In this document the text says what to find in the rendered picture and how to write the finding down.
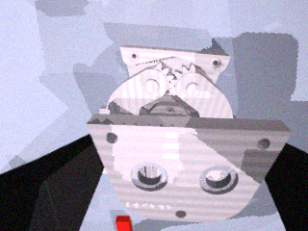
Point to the grey metal plate with two round holes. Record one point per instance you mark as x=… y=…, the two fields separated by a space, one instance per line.
x=185 y=149

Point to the red flat bar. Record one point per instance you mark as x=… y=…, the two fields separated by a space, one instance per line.
x=123 y=223

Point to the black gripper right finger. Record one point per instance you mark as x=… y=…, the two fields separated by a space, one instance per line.
x=287 y=181

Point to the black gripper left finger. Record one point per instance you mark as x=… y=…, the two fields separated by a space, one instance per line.
x=53 y=192

